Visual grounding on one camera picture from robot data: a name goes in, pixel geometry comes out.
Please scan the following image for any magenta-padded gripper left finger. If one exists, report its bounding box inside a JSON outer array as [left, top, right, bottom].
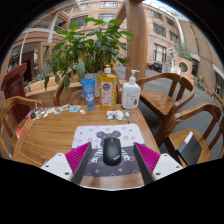
[[40, 141, 93, 185]]

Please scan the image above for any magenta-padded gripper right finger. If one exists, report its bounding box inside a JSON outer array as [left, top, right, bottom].
[[133, 141, 184, 185]]

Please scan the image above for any black computer mouse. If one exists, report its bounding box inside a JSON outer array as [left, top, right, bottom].
[[102, 136, 122, 167]]

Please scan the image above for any grey and white mouse pad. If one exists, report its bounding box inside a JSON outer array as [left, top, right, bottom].
[[71, 123, 148, 178]]

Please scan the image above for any red booklet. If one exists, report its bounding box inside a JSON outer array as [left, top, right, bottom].
[[15, 116, 31, 139]]

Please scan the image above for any bunch of keys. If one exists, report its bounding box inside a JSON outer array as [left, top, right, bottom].
[[30, 106, 43, 120]]

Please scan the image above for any small white packet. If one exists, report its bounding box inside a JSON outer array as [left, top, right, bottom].
[[106, 110, 125, 122]]

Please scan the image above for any blue squeeze tube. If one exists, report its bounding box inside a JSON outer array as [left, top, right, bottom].
[[80, 77, 97, 111]]

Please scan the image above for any white pump dispenser bottle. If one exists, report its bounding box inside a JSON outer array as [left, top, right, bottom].
[[121, 69, 141, 110]]

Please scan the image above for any yellow dish soap bottle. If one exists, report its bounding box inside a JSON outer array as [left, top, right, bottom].
[[98, 64, 118, 111]]

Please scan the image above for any dark red wooden lectern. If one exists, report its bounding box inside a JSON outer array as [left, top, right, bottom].
[[0, 62, 28, 101]]

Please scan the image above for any white stone statue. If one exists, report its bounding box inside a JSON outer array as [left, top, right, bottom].
[[167, 46, 180, 66]]

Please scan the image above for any green leafy potted plant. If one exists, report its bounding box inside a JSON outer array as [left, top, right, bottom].
[[43, 17, 134, 90]]

